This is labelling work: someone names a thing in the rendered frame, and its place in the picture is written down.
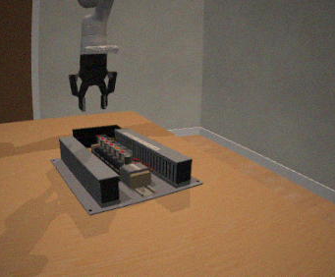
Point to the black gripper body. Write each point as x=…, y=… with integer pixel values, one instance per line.
x=93, y=64

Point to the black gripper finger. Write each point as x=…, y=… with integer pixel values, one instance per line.
x=84, y=86
x=112, y=76

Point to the black parts tray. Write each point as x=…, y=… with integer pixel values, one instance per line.
x=86, y=136

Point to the black relay socket row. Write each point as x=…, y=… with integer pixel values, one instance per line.
x=107, y=161

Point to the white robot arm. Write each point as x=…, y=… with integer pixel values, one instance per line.
x=94, y=28

